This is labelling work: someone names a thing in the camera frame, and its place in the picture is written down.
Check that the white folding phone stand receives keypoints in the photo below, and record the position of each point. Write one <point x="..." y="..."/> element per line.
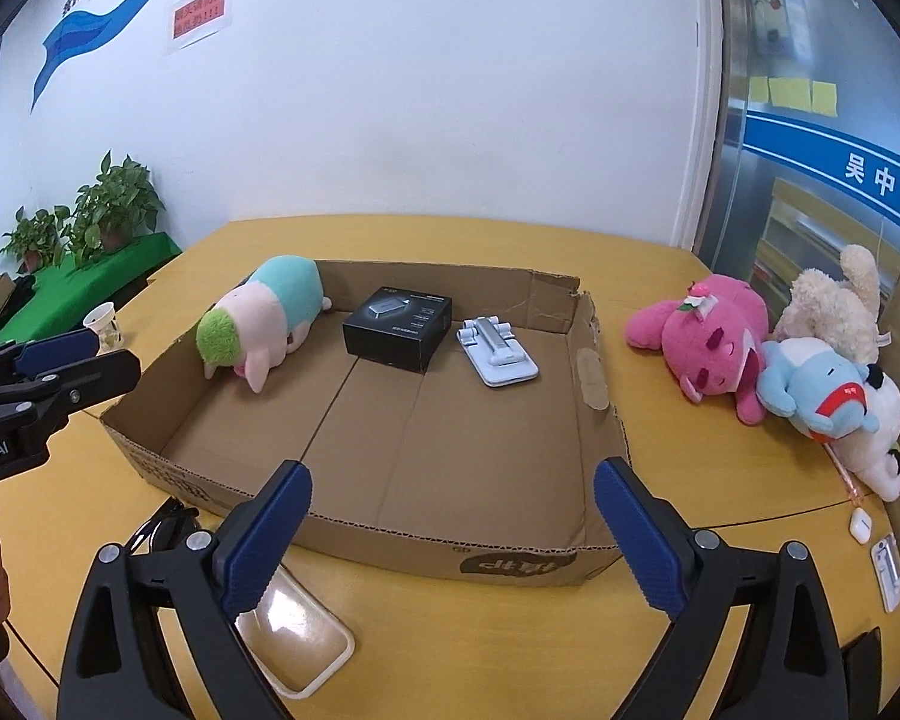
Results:
<point x="502" y="360"/>
<point x="889" y="577"/>

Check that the large potted plant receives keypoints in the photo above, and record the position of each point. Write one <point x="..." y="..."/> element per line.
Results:
<point x="116" y="199"/>

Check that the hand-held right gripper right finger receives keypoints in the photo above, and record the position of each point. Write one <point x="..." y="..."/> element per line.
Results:
<point x="645" y="540"/>

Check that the paper cup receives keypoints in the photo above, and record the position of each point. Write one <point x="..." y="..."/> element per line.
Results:
<point x="103" y="326"/>

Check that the blue wave wall decal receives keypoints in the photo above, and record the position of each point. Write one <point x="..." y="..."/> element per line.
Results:
<point x="75" y="34"/>

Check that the wooden desk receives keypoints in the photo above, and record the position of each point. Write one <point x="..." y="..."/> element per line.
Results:
<point x="457" y="637"/>

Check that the green covered table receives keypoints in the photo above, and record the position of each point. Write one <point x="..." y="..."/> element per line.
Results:
<point x="105" y="277"/>

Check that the black product box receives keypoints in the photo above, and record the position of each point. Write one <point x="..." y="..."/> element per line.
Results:
<point x="390" y="337"/>

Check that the black eyeglasses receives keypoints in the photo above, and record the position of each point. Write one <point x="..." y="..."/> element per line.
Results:
<point x="166" y="516"/>

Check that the black phone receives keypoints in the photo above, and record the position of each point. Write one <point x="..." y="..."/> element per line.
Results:
<point x="866" y="675"/>

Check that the blue glass door banner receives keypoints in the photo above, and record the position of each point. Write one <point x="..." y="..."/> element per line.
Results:
<point x="832" y="157"/>

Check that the white rectangular tray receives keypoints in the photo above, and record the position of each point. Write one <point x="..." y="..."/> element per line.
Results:
<point x="300" y="637"/>

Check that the green-headed pastel plush toy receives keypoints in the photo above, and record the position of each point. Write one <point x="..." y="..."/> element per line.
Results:
<point x="270" y="315"/>

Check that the yellow sticky note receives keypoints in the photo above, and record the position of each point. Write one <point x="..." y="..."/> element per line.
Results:
<point x="757" y="88"/>
<point x="791" y="93"/>
<point x="825" y="99"/>

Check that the white plush toy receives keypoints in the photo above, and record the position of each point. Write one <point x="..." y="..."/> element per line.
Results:
<point x="881" y="420"/>

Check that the red wall sign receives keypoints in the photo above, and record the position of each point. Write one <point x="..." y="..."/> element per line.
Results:
<point x="199" y="15"/>

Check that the cartoon poster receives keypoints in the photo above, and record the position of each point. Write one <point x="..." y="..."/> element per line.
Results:
<point x="776" y="0"/>

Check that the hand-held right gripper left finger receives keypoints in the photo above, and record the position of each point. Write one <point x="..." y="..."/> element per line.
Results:
<point x="259" y="540"/>

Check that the shallow cardboard box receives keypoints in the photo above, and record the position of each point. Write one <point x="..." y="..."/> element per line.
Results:
<point x="420" y="465"/>

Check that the small potted plant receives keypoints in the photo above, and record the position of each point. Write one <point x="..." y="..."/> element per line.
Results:
<point x="34" y="236"/>

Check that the blue plush toy red band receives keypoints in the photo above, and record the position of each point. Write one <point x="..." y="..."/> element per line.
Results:
<point x="810" y="382"/>

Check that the beige plush toy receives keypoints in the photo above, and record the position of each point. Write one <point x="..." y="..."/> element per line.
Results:
<point x="832" y="307"/>

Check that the pink pen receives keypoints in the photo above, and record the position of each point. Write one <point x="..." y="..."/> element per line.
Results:
<point x="844" y="476"/>

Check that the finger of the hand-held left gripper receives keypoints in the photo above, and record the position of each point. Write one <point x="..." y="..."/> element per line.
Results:
<point x="56" y="352"/>
<point x="97" y="379"/>

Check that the pink plush bear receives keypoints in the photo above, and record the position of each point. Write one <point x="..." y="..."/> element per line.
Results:
<point x="705" y="345"/>

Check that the white earbuds case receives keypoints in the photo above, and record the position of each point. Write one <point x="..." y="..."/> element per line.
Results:
<point x="860" y="525"/>

